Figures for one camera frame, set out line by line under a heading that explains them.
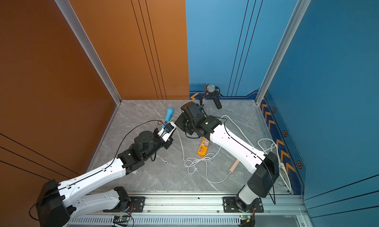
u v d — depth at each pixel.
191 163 0.87
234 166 0.85
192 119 0.54
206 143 0.89
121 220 0.72
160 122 1.05
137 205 0.74
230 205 0.72
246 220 0.70
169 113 1.08
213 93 0.94
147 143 0.54
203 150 0.89
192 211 0.72
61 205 0.39
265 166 0.41
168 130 0.60
